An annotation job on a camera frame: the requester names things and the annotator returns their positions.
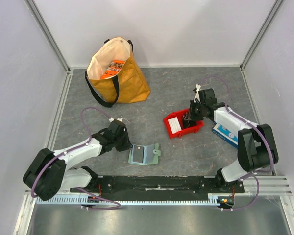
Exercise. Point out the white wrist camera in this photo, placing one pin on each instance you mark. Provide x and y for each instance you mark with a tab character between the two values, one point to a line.
116	122
196	90

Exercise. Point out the right aluminium frame post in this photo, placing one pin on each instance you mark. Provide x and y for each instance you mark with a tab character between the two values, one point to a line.
261	33

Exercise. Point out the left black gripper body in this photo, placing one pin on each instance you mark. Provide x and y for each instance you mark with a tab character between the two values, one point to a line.
121	143

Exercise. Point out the aluminium frame post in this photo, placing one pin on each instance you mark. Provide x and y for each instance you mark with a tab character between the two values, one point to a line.
47	33
261	33

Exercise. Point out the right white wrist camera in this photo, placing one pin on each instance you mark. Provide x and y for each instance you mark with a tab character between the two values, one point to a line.
196	90

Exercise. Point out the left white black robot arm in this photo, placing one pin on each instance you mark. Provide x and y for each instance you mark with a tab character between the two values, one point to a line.
52	171

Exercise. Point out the orange printed box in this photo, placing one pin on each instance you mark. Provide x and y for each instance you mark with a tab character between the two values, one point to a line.
114	68

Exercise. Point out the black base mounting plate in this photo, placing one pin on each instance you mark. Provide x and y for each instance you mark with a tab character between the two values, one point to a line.
113	184

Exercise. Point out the blue razor package box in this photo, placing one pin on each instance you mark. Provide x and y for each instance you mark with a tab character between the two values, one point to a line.
226	135

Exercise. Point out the mustard yellow tote bag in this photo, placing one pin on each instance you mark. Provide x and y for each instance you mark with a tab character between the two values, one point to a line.
129	86

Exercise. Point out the left aluminium frame post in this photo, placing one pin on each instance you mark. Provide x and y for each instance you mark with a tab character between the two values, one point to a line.
47	33

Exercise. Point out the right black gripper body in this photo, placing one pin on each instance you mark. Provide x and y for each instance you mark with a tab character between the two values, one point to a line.
191	113

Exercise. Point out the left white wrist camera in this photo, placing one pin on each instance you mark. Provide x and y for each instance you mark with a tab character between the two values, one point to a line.
116	122

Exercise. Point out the white credit card stack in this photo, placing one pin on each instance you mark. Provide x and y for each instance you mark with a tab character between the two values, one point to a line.
174	125

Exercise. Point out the red plastic bin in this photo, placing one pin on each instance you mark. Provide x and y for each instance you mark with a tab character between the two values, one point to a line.
195	125

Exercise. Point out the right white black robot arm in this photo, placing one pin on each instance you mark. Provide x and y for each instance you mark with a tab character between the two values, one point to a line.
256	144

